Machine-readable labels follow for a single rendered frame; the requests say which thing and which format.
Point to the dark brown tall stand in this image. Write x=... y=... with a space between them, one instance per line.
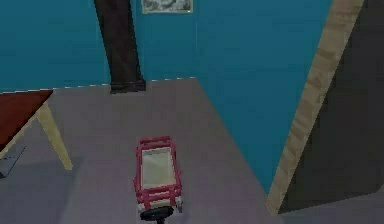
x=120 y=50

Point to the dark door with pale frame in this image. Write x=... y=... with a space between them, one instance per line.
x=353 y=126

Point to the dark red table pale legs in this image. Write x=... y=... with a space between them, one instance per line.
x=16 y=111

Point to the framed grey wall picture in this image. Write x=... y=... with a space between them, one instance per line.
x=166 y=6

